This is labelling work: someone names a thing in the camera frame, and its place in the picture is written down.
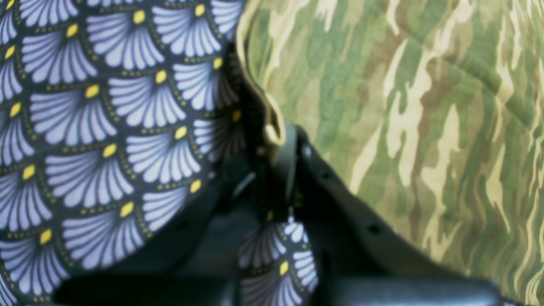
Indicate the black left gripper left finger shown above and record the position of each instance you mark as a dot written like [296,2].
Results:
[192,261]

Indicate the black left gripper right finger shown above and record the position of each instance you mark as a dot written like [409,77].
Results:
[360,260]

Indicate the camouflage T-shirt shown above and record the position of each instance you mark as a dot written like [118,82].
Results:
[431,111]

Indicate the fan-patterned tablecloth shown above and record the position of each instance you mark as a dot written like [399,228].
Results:
[115,115]

